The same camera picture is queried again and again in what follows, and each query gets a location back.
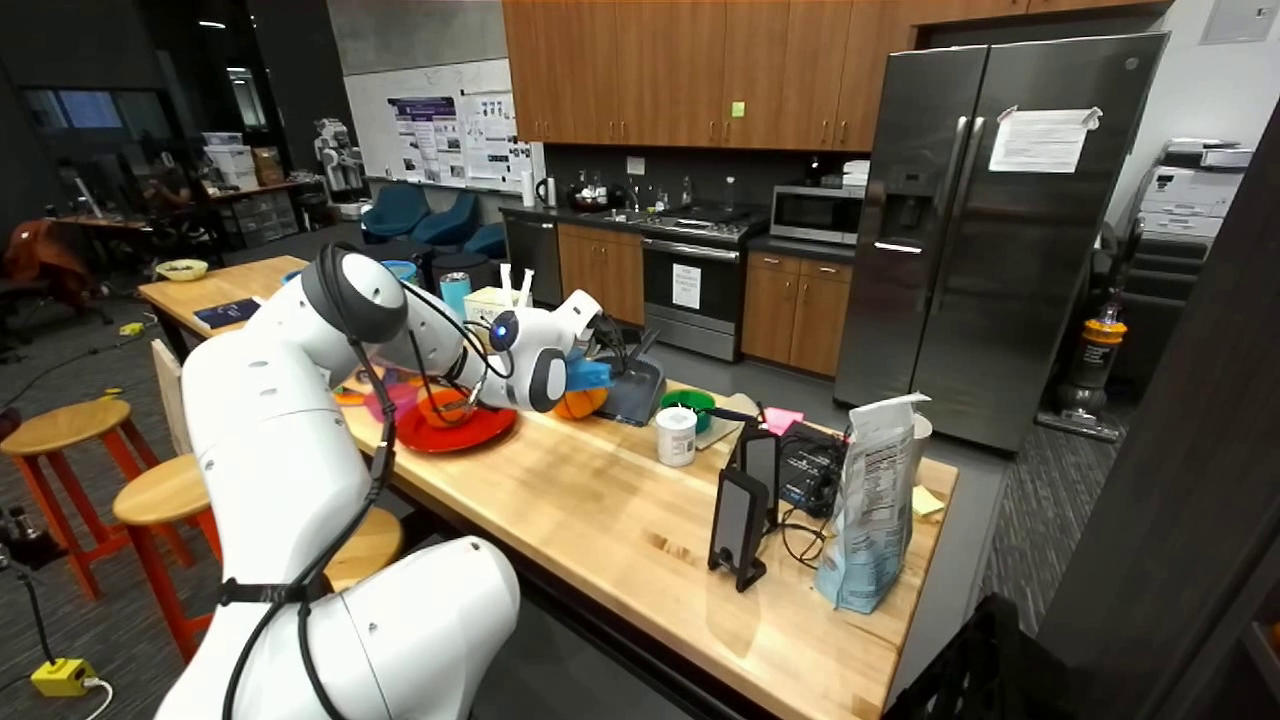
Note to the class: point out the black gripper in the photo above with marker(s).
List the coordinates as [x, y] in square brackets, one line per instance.
[608, 345]

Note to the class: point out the orange plush pumpkin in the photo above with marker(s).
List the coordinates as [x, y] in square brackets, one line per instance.
[580, 407]

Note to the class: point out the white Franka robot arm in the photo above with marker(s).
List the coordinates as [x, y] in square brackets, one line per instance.
[267, 442]

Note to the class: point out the green bowl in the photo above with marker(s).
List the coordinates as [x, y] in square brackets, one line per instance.
[690, 407]

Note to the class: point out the black steel oven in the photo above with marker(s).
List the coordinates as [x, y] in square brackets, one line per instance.
[695, 286]

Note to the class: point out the white cup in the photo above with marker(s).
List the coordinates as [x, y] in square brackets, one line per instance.
[675, 438]

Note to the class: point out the red round plate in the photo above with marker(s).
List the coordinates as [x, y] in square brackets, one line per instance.
[452, 428]

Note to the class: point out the pink sticky note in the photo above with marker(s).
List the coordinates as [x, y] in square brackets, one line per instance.
[781, 422]

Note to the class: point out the wooden lower cabinets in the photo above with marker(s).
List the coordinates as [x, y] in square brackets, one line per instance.
[798, 313]

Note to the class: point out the wooden cabinets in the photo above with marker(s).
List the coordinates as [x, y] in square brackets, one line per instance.
[798, 313]
[665, 75]

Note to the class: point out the black tablet stand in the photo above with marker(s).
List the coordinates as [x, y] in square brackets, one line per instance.
[760, 463]
[736, 524]

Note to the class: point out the blue lounge chair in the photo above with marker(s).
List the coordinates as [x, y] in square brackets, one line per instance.
[424, 222]

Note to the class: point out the black electronic box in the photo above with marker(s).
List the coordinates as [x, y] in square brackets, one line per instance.
[809, 468]

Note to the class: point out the steel microwave oven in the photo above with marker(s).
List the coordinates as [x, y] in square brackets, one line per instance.
[818, 219]

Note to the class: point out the green cabinet sticker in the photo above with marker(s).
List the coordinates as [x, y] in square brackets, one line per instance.
[736, 109]

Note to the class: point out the wooden upper cabinets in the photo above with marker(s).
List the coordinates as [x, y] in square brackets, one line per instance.
[665, 75]

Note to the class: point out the white stack on microwave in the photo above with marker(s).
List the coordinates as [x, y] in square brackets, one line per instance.
[857, 174]

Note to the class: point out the wooden stool red legs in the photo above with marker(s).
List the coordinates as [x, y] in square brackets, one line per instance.
[162, 491]
[366, 546]
[67, 427]

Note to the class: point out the wooden side table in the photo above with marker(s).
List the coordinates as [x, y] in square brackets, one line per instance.
[221, 286]

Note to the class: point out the dark steel refrigerator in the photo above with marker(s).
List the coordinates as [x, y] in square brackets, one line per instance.
[1002, 264]

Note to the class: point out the white paper sheet on refrigerator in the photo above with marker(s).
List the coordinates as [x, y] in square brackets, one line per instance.
[1041, 142]

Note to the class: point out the yellow grey vacuum cleaner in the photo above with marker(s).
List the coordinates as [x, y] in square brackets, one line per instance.
[1100, 354]

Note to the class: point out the grey office printer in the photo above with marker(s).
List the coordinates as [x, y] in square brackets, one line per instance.
[1187, 200]

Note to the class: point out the yellow floor box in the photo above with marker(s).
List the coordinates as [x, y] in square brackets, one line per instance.
[56, 676]

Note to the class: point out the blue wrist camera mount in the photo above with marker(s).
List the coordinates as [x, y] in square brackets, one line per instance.
[589, 374]

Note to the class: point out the white wall poster board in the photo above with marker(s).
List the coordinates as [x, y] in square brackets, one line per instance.
[446, 132]

